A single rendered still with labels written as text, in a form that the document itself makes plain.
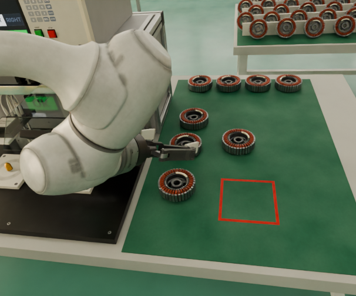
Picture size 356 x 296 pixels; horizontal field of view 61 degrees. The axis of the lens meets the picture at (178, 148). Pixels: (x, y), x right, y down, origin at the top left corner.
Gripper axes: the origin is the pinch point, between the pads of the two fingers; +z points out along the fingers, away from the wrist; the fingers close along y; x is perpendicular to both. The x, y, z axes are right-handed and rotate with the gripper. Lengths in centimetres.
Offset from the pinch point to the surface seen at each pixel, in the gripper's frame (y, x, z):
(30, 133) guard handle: -21.3, -1.4, -26.4
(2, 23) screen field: -49, 22, -17
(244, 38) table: -27, 44, 117
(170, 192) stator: 0.5, -15.6, 3.4
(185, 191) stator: 4.0, -14.6, 5.6
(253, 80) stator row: -2, 20, 70
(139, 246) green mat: 1.1, -27.1, -9.3
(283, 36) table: -5, 49, 119
